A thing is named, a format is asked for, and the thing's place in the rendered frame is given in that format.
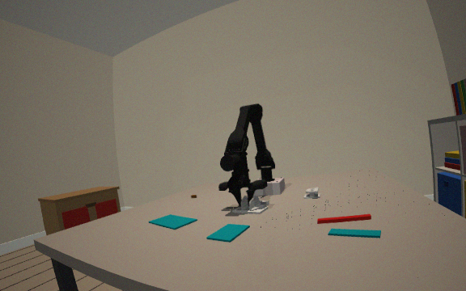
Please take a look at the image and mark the red flat bar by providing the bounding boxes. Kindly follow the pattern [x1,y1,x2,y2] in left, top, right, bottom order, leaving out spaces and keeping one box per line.
[317,214,371,224]

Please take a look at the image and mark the teal flat rectangular plate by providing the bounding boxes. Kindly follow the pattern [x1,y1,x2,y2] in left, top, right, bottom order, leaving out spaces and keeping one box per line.
[206,224,250,243]

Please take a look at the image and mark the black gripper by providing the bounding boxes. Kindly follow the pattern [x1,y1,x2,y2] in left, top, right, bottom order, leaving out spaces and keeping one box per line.
[218,167,267,207]

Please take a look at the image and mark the teal flat square plate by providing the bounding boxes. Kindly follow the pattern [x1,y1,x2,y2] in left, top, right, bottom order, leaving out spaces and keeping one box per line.
[149,214,197,230]

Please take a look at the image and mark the teal flat bar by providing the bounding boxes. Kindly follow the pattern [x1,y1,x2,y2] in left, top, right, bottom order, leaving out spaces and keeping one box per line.
[328,228,381,238]

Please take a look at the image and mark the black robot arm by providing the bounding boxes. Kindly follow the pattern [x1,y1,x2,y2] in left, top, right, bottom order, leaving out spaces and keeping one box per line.
[220,103,275,190]

